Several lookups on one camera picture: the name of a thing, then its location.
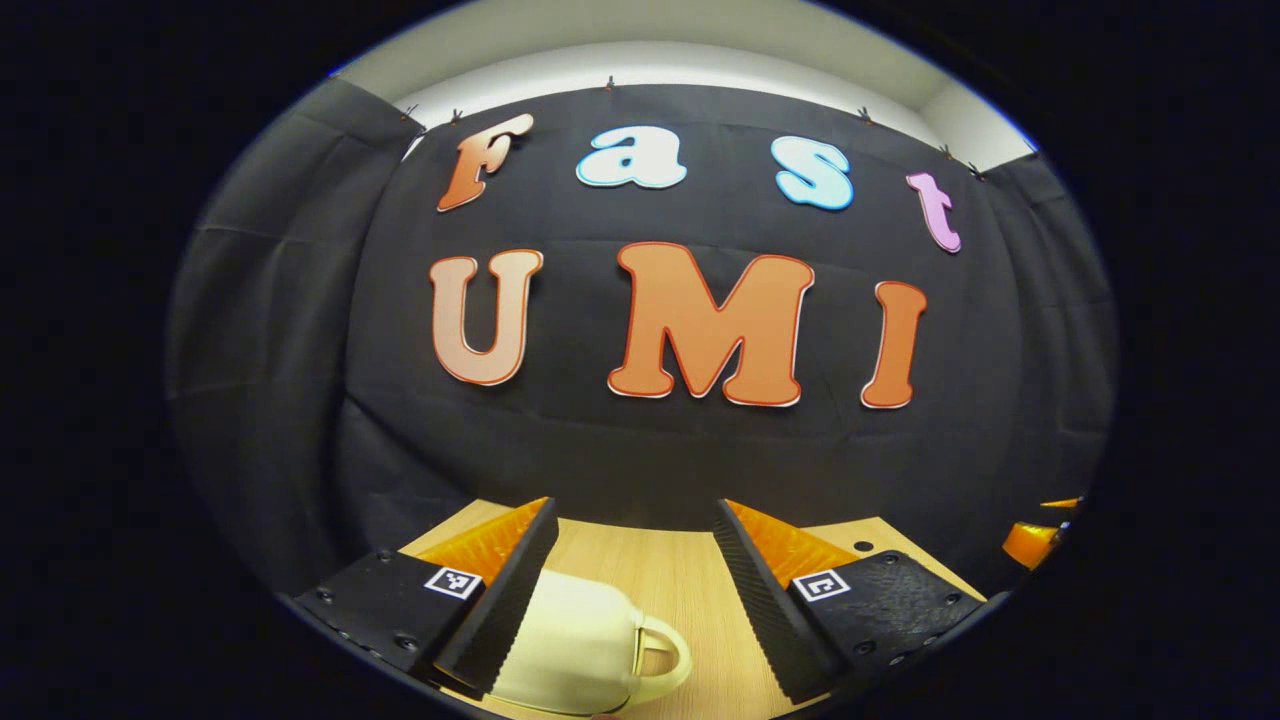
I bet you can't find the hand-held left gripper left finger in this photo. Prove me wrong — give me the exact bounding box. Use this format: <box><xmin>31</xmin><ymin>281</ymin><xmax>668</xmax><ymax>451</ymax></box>
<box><xmin>290</xmin><ymin>496</ymin><xmax>561</xmax><ymax>701</ymax></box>

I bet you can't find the black backdrop cloth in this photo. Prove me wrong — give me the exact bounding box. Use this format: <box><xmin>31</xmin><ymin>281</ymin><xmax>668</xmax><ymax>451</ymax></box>
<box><xmin>165</xmin><ymin>78</ymin><xmax>1119</xmax><ymax>601</ymax></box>

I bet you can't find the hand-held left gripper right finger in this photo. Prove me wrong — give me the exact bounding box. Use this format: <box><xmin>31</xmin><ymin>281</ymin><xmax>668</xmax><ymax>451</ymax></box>
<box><xmin>711</xmin><ymin>497</ymin><xmax>988</xmax><ymax>704</ymax></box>

